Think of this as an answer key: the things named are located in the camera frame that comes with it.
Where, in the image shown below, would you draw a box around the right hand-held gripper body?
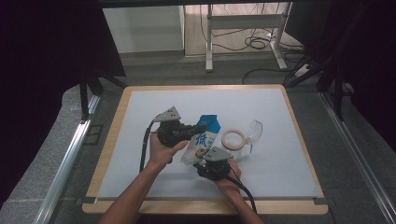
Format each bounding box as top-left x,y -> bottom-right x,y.
193,147 -> 234,182

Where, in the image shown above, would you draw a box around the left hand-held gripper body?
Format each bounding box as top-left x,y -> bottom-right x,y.
152,105 -> 191,147

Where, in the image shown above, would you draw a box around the blue and white milk pouch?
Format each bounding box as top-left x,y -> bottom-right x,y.
180,114 -> 221,166

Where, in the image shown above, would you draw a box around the person's right hand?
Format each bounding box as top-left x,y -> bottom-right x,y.
214,158 -> 242,195

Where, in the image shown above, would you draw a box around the person's left hand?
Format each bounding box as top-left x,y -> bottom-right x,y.
146,132 -> 190,171

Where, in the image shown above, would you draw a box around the wooden table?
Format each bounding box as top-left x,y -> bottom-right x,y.
81,83 -> 330,217

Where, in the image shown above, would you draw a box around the black tripod stand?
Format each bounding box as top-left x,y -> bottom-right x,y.
78,69 -> 129,120

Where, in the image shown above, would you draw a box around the white power strip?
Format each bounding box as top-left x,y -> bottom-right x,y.
293,63 -> 311,78

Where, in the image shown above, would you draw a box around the black metal stand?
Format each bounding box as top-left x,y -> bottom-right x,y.
283,3 -> 354,122

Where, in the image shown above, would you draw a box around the dark curtain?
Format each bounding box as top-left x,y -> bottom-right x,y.
284,0 -> 396,153
0,0 -> 126,206

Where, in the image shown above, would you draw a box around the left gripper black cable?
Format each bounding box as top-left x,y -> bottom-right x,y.
138,120 -> 157,174

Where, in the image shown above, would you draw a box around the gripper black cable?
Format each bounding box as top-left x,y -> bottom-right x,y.
138,120 -> 157,174
225,175 -> 258,215

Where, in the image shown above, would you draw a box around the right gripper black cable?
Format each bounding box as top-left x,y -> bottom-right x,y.
225,175 -> 258,215

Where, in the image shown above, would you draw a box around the black floor cables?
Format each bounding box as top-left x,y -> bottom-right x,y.
199,3 -> 307,85

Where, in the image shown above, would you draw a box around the aluminium floor rail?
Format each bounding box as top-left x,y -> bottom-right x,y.
318,91 -> 396,223
32,94 -> 101,224

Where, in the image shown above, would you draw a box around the white metal desk frame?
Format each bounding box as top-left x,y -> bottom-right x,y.
205,3 -> 292,73

